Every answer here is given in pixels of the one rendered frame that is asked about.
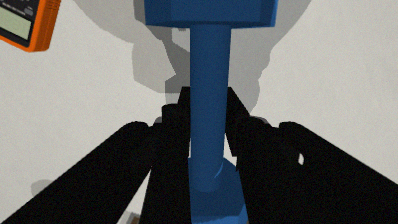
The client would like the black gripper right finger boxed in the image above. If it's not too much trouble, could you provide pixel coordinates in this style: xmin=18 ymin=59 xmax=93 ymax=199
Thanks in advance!
xmin=225 ymin=87 xmax=398 ymax=224

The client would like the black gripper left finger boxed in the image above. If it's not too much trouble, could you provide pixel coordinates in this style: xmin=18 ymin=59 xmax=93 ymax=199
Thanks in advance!
xmin=0 ymin=86 xmax=192 ymax=224

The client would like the orange digital multimeter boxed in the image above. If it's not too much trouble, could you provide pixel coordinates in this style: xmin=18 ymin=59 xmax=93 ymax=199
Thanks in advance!
xmin=0 ymin=0 xmax=61 ymax=52

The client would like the small brown cardboard box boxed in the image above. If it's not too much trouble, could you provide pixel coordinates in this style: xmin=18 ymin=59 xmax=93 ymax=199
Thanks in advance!
xmin=131 ymin=216 xmax=140 ymax=224

